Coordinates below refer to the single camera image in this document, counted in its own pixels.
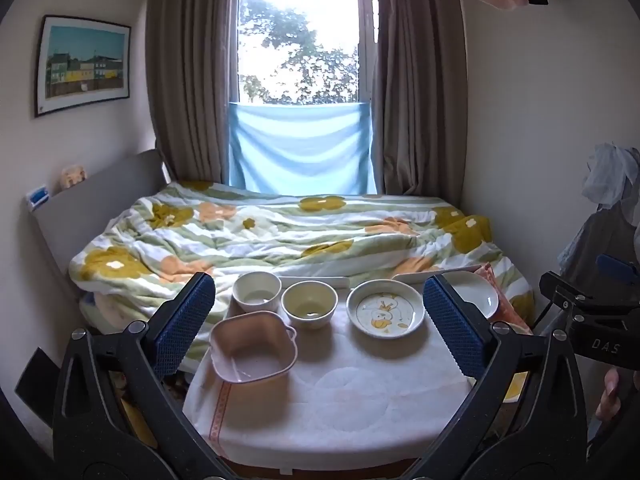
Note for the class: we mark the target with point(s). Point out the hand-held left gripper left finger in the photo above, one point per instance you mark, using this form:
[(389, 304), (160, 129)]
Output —
[(185, 320)]

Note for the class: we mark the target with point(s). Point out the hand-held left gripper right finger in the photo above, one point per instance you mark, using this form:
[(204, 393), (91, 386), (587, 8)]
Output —
[(452, 325)]

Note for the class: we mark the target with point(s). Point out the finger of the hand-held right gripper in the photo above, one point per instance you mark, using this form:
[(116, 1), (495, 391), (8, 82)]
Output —
[(560, 290), (612, 266)]

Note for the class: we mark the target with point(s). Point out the plain white round plate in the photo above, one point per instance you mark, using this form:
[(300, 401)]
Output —
[(475, 292)]

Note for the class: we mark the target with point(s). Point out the duck print plate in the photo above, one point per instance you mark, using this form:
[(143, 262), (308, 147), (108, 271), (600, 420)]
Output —
[(385, 310)]

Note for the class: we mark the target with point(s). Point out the pink square bowl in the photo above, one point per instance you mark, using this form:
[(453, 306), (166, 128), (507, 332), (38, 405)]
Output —
[(250, 355)]

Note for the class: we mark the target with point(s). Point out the small white bowl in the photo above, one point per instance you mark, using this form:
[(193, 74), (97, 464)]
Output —
[(257, 292)]

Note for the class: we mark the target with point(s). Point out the cream round bowl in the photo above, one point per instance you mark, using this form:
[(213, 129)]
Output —
[(307, 305)]

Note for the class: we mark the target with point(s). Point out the person's right hand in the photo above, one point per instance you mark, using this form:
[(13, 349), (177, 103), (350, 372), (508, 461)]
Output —
[(610, 392)]

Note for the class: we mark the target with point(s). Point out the dark grey garment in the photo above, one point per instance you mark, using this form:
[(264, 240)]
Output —
[(600, 240)]

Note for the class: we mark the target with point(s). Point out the orange patterned cloth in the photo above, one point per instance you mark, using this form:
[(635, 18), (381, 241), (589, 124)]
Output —
[(507, 310)]

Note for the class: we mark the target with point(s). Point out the long white rectangular plate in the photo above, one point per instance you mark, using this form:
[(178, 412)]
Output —
[(415, 275)]

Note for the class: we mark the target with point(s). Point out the light grey-blue garment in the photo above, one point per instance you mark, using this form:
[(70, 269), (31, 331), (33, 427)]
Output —
[(607, 175)]

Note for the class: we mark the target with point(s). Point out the floral striped blanket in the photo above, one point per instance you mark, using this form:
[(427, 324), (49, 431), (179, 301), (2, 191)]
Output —
[(275, 240)]

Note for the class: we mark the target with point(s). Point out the white tablecloth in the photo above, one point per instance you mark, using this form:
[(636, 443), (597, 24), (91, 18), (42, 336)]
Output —
[(340, 390)]

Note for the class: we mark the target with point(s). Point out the grey bed headboard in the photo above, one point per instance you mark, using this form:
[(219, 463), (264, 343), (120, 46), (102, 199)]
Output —
[(90, 205)]

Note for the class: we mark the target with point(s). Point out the black flat panel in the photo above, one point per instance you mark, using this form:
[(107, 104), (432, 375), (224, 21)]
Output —
[(37, 380)]

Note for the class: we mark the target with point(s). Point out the small beige figurine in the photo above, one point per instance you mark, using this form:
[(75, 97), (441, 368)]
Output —
[(74, 177)]

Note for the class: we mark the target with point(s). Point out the small blue box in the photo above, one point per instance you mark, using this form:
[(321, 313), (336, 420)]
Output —
[(39, 197)]

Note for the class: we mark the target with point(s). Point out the light blue cloth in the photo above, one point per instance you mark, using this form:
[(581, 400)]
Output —
[(300, 150)]

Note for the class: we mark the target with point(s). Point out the grey-brown curtain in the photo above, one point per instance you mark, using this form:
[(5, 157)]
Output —
[(190, 85), (420, 110)]

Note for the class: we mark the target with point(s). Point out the window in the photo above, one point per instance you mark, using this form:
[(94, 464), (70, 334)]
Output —
[(300, 35)]

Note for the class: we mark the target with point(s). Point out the framed wall picture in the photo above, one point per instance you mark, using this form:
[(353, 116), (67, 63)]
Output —
[(82, 60)]

